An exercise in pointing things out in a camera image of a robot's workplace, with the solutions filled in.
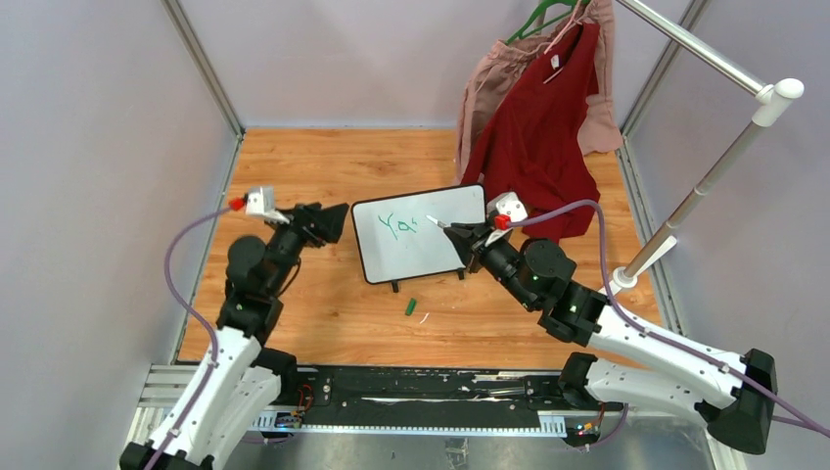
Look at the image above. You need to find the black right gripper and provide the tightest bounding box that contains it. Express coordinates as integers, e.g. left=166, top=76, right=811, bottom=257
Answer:
left=445, top=220, right=538, bottom=310

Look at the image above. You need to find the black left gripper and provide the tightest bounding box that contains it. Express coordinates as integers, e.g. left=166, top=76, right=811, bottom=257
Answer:
left=265, top=203, right=348, bottom=295

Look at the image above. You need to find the green marker pen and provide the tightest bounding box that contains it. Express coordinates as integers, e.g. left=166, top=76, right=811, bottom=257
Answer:
left=426, top=215, right=448, bottom=229

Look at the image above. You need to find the white whiteboard black frame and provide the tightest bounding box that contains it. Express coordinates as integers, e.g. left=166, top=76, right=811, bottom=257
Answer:
left=350, top=184, right=485, bottom=285

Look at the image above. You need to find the green marker cap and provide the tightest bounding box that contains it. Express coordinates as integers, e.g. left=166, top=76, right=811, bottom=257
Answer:
left=405, top=298, right=417, bottom=316

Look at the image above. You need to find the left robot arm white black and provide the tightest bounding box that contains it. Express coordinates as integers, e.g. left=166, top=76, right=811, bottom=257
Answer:
left=118, top=194, right=349, bottom=469

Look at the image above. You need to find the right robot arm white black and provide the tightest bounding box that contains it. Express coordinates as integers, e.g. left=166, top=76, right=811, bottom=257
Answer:
left=442, top=223, right=777, bottom=455

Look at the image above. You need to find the red hanging shirt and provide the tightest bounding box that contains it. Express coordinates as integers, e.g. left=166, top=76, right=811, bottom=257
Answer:
left=461, top=23, right=600, bottom=216

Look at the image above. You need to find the pink hanging garment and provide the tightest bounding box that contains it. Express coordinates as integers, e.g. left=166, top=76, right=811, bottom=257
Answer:
left=453, top=0, right=623, bottom=184

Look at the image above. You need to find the white clothes rack base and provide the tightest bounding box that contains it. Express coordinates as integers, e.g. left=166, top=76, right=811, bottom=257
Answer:
left=600, top=235, right=677, bottom=295

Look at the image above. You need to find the green clothes hanger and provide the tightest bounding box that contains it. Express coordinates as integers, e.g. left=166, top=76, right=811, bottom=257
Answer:
left=503, top=0, right=586, bottom=45

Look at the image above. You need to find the silver clothes rack pole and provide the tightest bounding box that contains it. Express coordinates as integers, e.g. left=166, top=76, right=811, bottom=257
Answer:
left=625, top=1, right=805, bottom=275

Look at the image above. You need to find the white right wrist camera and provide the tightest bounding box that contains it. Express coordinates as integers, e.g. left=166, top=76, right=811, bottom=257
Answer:
left=484, top=191, right=528, bottom=247

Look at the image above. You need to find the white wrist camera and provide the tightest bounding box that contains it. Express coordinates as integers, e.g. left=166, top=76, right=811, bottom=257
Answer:
left=245, top=186, right=291, bottom=224
left=484, top=191, right=528, bottom=247

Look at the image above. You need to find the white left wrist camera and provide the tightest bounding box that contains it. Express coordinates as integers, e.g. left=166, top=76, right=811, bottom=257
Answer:
left=245, top=186, right=291, bottom=224

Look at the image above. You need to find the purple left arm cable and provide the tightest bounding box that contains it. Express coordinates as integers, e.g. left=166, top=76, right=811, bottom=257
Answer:
left=142, top=197, right=251, bottom=470

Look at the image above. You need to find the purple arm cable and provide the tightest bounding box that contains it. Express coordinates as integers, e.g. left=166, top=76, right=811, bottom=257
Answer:
left=495, top=199, right=830, bottom=439
left=142, top=197, right=251, bottom=470

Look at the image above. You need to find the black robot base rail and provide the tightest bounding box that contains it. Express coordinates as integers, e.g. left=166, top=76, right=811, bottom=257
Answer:
left=139, top=362, right=650, bottom=439

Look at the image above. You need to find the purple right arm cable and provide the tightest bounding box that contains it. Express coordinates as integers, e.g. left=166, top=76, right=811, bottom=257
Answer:
left=495, top=199, right=830, bottom=439

